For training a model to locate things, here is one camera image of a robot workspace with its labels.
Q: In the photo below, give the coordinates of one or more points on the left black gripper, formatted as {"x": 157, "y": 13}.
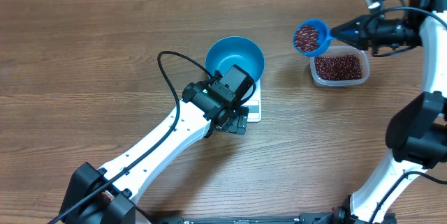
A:
{"x": 238, "y": 123}

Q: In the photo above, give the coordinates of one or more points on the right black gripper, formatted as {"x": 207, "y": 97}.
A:
{"x": 367, "y": 33}

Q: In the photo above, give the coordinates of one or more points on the blue plastic measuring scoop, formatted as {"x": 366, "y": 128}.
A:
{"x": 313, "y": 38}

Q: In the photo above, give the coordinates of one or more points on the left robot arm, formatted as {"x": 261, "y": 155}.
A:
{"x": 111, "y": 193}

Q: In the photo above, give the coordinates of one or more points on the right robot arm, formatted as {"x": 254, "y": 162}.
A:
{"x": 415, "y": 142}

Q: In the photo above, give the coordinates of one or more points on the white digital kitchen scale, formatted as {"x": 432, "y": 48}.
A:
{"x": 255, "y": 106}

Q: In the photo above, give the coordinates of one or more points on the blue metal bowl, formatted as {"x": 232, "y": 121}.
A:
{"x": 236, "y": 50}

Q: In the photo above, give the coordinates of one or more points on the clear plastic food container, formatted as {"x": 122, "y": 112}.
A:
{"x": 346, "y": 83}

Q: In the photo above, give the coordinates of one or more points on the red adzuki beans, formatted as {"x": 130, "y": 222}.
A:
{"x": 338, "y": 68}

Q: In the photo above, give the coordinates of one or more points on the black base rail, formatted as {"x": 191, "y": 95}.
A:
{"x": 307, "y": 218}

